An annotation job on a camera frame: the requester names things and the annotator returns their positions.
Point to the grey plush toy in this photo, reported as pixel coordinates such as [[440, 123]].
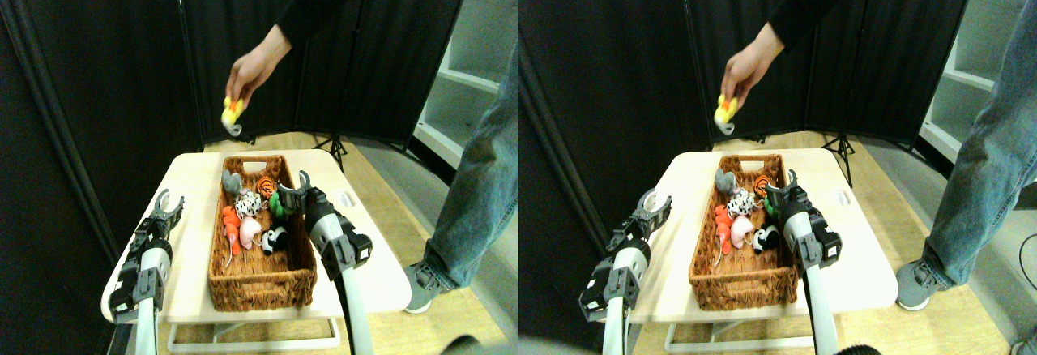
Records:
[[232, 183], [725, 182]]

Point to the yellow and orange plush toy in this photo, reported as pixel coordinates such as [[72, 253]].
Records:
[[232, 114], [725, 113]]

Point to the black and white panda toy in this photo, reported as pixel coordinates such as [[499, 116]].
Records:
[[274, 241], [764, 240]]

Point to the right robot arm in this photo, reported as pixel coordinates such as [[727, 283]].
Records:
[[324, 227], [798, 227]]

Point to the person's legs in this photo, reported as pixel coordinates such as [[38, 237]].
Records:
[[478, 177], [988, 160]]

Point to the orange striped tiger toy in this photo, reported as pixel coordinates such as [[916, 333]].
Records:
[[265, 185], [761, 184]]

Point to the person's hand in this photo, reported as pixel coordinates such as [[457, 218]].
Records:
[[747, 67], [253, 67]]

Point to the white table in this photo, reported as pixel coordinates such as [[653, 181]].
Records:
[[867, 282], [381, 282]]

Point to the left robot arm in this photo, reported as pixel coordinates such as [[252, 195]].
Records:
[[155, 264], [633, 264]]

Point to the pink plush toy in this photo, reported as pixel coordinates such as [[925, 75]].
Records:
[[249, 232], [741, 230]]

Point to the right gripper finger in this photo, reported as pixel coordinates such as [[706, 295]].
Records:
[[778, 198], [290, 199], [792, 178], [305, 180]]

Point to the black curtain stand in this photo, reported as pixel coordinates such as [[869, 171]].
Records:
[[335, 139], [842, 136]]

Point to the green plush toy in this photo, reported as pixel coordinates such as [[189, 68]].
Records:
[[274, 205], [769, 206]]

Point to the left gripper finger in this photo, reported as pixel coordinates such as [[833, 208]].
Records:
[[177, 211], [644, 205], [663, 210], [160, 206]]

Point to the black spotted white cow toy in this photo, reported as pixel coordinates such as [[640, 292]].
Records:
[[740, 204], [248, 205]]

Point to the white shelf unit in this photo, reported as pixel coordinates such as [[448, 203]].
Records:
[[470, 63], [964, 55]]

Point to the brown wicker basket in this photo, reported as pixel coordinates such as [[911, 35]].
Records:
[[251, 290], [741, 290]]

